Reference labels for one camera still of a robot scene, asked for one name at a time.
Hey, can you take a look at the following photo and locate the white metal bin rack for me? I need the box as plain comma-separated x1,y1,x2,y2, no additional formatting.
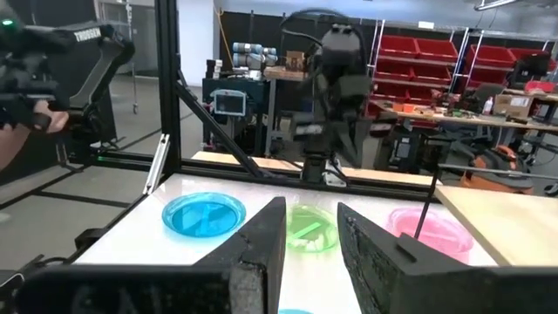
368,19,558,110

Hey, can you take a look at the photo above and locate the wooden shelf with black legs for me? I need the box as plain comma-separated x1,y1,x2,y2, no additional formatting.
412,147,558,268

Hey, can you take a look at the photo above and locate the dark teal equipment cabinet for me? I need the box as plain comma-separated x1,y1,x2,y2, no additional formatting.
201,77,272,154

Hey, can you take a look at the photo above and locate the pink plastic plate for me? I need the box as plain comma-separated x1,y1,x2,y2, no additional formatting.
385,206,476,265

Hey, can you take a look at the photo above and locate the red plastic storage bin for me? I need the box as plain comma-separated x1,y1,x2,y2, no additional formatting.
465,67,509,88
416,38,459,62
375,58,415,82
468,44,518,69
412,63,453,85
379,34,419,58
509,46,558,71

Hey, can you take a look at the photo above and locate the ceiling light fixture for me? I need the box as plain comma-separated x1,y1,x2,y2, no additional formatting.
473,0,520,12

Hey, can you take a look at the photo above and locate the person's hand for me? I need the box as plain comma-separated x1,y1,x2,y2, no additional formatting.
25,99,71,134

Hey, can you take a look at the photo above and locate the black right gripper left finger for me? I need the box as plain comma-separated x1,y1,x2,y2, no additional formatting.
194,195,288,314

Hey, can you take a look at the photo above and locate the black partition panel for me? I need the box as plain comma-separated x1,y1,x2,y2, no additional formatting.
216,10,374,79

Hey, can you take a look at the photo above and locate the green plastic plate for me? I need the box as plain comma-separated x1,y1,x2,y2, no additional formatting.
285,204,340,254

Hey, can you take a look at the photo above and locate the black equipment case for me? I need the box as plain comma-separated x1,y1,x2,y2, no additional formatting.
386,130,422,172

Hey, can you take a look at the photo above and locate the white-framed tablet screen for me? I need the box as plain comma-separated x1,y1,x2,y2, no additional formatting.
212,88,248,117

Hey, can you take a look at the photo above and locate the orange shop vacuum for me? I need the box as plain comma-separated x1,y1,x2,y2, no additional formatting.
460,145,535,195

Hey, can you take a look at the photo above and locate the plywood base board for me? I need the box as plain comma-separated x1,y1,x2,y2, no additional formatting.
190,150,437,188

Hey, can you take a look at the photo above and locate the small cardboard box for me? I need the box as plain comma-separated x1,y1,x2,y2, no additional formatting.
285,50,306,71

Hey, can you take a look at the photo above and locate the person's forearm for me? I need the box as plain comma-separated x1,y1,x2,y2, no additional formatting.
0,123,36,172

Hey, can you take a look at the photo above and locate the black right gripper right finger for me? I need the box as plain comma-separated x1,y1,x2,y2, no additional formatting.
337,201,470,314

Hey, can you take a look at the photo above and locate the silver metal bracket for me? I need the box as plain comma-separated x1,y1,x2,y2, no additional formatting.
142,133,171,196

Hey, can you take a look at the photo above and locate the cardboard box with label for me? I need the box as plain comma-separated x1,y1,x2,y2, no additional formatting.
493,92,535,119

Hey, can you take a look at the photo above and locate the wooden workbench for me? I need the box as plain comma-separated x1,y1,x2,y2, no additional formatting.
374,99,558,134

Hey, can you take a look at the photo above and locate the wooden side table top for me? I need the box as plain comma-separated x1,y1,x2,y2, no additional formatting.
262,65,309,83

